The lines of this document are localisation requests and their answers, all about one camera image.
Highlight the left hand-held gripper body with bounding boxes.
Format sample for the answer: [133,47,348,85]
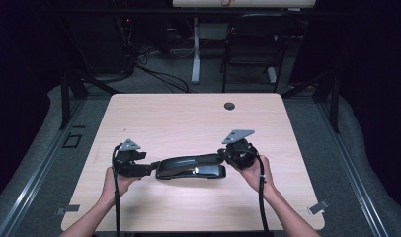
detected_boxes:
[112,138,153,179]

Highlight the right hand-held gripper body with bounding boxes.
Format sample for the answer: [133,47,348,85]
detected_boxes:
[221,129,260,171]

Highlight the black stapler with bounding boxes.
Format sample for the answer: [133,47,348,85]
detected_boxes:
[154,153,228,181]

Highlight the person's left hand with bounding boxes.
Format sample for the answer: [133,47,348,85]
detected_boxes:
[101,166,142,202]

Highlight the person's right hand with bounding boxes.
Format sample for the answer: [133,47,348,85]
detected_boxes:
[235,154,278,197]

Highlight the grey floor tape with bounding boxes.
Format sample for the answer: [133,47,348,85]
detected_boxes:
[307,198,331,215]
[54,203,81,216]

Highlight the white desk leg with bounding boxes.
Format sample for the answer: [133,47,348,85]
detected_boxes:
[267,66,278,84]
[191,17,202,85]

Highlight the black metal stand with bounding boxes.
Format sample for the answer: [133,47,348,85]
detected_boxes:
[281,65,341,134]
[58,65,121,130]

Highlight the black folding chair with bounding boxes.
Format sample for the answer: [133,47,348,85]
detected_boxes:
[220,13,297,94]

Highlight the black cabinet with red light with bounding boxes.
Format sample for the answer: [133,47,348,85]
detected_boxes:
[69,13,137,75]

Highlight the left hand-held gripper black cable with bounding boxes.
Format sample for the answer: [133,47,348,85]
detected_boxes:
[111,144,122,237]

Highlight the hand-held gripper black cable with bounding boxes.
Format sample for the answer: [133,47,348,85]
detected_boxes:
[254,151,272,237]
[111,144,122,237]

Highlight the right hand-held gripper black cable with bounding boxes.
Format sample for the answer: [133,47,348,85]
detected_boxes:
[254,151,272,237]

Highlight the black floor cables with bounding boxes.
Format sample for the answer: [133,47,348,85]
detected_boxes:
[134,63,192,94]

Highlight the aluminium floor rail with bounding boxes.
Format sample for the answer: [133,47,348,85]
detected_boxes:
[0,98,88,237]
[316,98,391,237]

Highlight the white floor cable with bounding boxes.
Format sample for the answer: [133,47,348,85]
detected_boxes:
[169,46,195,60]

